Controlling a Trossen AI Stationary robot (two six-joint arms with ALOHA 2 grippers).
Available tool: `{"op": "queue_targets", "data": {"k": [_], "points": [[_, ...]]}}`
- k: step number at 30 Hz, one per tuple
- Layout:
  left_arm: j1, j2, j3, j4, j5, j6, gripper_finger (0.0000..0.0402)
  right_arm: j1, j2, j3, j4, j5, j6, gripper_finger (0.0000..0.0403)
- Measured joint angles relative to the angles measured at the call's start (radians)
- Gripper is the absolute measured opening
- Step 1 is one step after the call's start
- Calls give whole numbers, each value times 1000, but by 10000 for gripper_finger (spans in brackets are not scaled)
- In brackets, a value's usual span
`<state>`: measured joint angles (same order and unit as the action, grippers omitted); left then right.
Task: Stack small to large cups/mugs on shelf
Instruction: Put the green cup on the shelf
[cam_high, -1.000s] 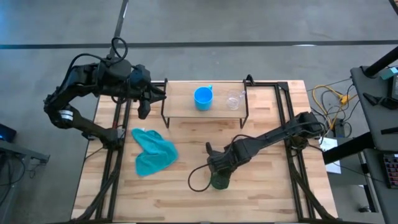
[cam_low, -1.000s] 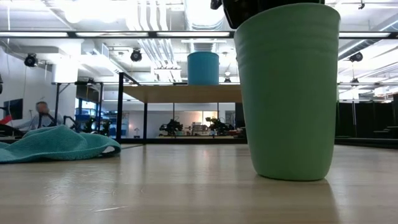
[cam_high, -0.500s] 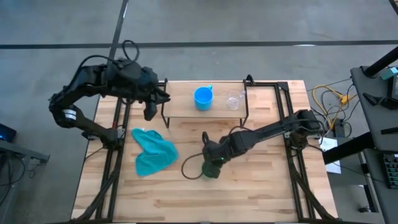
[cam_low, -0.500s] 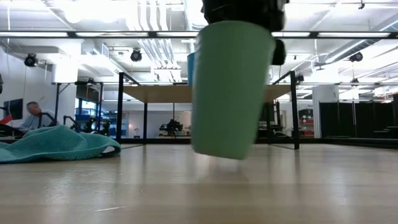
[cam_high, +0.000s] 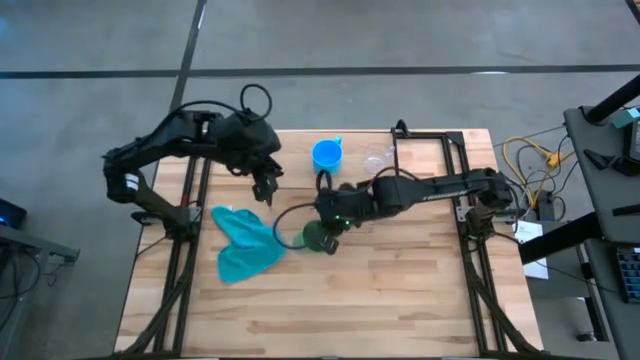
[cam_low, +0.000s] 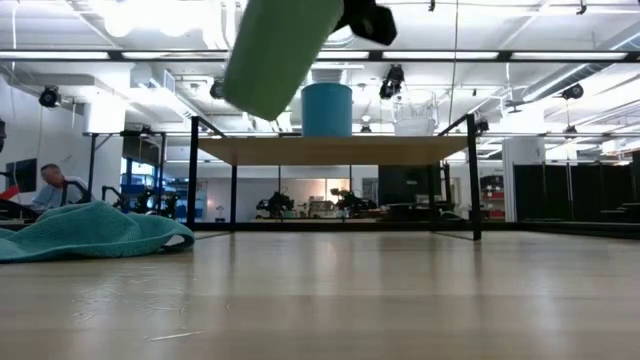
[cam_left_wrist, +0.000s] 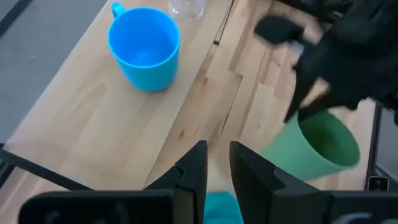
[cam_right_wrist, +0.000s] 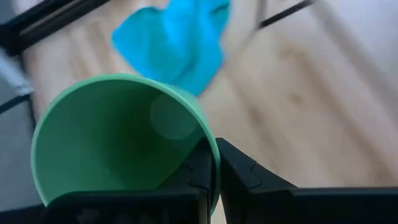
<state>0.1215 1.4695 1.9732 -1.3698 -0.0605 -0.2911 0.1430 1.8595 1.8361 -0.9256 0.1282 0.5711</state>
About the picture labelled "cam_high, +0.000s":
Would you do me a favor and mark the black tool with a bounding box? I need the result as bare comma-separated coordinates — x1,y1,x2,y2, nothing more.
583,147,640,177

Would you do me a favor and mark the black beam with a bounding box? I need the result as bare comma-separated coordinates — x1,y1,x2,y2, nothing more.
518,211,601,265
583,73,640,125

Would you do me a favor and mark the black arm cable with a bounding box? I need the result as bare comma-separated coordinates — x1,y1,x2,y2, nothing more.
169,99,242,120
369,165,424,182

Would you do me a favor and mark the grey desk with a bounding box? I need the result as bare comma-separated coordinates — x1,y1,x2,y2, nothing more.
0,223,81,360

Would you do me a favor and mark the white paper sheet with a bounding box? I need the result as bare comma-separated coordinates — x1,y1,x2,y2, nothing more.
513,219,550,280

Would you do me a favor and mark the black power strip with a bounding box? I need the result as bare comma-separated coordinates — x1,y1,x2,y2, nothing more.
537,192,557,221

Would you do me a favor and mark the dark device with blue light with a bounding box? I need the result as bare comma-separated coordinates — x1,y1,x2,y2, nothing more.
0,198,28,230

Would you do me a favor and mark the clear plastic cup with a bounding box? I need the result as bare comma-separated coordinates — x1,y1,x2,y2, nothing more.
363,142,396,175

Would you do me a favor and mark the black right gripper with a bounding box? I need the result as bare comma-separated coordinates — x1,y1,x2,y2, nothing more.
315,188,369,256

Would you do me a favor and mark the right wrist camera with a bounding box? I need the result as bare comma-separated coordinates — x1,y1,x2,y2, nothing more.
324,209,351,234

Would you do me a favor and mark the green tumbler cup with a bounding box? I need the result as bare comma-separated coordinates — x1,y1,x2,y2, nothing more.
292,219,331,254

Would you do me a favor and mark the blue mug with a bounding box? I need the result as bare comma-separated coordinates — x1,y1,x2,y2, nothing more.
311,135,345,176

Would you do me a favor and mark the teal cloth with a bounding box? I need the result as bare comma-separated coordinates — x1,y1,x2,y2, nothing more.
209,204,289,285

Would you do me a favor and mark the black aluminium rig frame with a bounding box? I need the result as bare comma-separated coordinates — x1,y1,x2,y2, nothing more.
115,119,547,359

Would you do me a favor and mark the teal box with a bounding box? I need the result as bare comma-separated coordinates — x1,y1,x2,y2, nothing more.
612,106,640,130

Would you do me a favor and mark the yellow cable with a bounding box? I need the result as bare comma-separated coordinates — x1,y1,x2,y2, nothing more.
501,134,576,209

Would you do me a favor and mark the grey side table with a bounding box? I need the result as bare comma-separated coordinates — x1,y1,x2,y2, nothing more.
563,104,640,244
582,238,640,360

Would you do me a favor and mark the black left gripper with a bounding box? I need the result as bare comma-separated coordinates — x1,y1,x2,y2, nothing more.
248,155,285,208

